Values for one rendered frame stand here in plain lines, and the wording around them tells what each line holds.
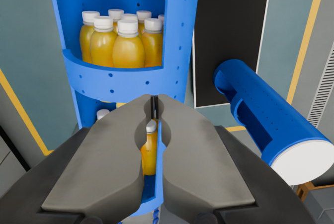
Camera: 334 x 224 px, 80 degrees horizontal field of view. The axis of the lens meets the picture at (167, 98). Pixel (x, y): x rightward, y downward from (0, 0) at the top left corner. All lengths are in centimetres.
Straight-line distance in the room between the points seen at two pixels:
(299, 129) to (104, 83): 83
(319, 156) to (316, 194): 231
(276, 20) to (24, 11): 182
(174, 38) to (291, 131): 74
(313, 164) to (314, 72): 132
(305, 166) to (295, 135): 16
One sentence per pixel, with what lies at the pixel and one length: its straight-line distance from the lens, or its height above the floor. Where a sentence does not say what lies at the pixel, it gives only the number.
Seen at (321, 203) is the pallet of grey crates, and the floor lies 33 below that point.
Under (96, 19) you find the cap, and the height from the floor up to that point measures 112.
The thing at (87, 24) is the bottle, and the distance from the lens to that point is 53.
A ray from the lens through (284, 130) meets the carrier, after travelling 100.
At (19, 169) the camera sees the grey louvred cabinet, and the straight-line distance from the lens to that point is 252.
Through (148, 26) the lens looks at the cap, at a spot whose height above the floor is 112.
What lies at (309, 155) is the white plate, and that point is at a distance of 103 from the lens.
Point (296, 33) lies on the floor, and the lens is 200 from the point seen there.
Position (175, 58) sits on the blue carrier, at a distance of 39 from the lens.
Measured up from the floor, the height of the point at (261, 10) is 15.
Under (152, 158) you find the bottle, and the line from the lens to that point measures 64.
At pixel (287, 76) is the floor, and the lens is 214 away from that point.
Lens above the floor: 156
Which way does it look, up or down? 58 degrees down
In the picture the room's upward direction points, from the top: 171 degrees clockwise
